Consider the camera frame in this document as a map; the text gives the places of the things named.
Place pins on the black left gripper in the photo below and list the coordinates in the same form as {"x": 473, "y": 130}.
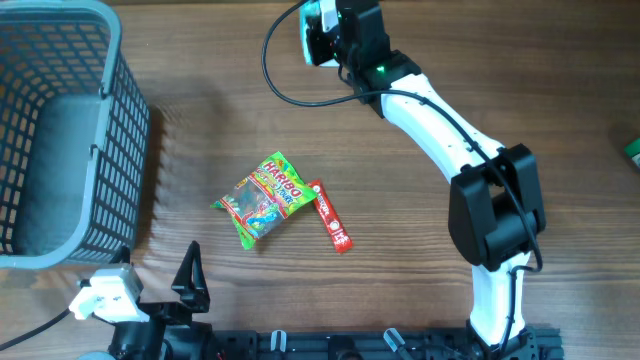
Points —
{"x": 191, "y": 285}

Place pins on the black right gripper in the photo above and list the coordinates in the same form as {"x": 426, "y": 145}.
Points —
{"x": 315, "y": 38}

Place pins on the Haribo gummy candy bag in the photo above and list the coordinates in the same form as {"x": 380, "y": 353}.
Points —
{"x": 265, "y": 198}

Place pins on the red Nescafe coffee stick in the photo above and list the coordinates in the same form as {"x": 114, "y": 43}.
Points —
{"x": 340, "y": 239}

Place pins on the green lid jar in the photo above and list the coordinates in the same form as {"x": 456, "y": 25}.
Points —
{"x": 632, "y": 151}

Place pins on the mint green tissue pack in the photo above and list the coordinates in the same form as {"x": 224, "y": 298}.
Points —
{"x": 308, "y": 13}

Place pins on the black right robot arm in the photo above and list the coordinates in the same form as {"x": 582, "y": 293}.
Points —
{"x": 495, "y": 204}

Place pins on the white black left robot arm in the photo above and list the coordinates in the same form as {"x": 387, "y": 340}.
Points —
{"x": 170, "y": 332}

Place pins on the white barcode scanner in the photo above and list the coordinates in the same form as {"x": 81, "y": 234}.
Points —
{"x": 331, "y": 63}

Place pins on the grey plastic shopping basket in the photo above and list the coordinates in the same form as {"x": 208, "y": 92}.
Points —
{"x": 75, "y": 130}

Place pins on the black aluminium mounting rail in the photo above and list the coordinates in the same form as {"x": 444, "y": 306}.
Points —
{"x": 431, "y": 344}

